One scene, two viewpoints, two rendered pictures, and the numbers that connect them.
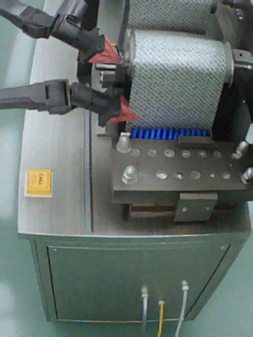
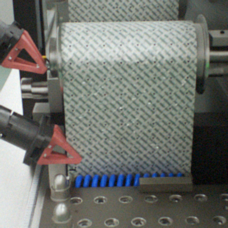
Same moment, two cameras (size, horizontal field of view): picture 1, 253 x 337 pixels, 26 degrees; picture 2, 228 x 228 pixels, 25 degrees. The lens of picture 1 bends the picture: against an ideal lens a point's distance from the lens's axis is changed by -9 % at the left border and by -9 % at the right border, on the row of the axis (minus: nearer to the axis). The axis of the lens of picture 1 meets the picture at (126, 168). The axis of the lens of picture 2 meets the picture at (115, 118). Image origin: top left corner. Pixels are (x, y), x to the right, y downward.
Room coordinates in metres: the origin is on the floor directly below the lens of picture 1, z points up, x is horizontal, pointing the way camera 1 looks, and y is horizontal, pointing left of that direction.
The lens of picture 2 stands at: (0.17, -0.20, 1.52)
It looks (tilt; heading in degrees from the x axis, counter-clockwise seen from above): 23 degrees down; 9
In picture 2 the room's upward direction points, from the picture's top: 1 degrees counter-clockwise
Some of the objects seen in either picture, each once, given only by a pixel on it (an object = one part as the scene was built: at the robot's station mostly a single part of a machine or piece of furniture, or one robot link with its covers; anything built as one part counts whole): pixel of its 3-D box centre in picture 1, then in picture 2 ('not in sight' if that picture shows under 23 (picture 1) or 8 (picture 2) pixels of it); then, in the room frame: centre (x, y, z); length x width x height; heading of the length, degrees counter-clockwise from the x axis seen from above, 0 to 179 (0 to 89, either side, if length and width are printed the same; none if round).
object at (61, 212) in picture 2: (130, 173); (61, 216); (0.83, -0.01, 1.05); 0.04 x 0.04 x 0.04
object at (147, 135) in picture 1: (171, 135); (131, 182); (0.99, -0.10, 1.03); 0.21 x 0.04 x 0.03; 100
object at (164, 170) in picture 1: (189, 170); (158, 224); (0.90, -0.16, 1.00); 0.40 x 0.16 x 0.06; 100
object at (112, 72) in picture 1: (110, 95); (50, 144); (1.08, 0.08, 1.05); 0.06 x 0.05 x 0.31; 100
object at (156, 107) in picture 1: (173, 110); (129, 140); (1.01, -0.10, 1.10); 0.23 x 0.01 x 0.18; 100
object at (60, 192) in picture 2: (124, 141); (60, 185); (0.92, 0.02, 1.05); 0.04 x 0.04 x 0.04
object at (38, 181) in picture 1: (38, 182); not in sight; (0.85, 0.23, 0.91); 0.07 x 0.07 x 0.02; 10
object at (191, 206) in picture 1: (195, 208); not in sight; (0.81, -0.19, 0.96); 0.10 x 0.03 x 0.11; 100
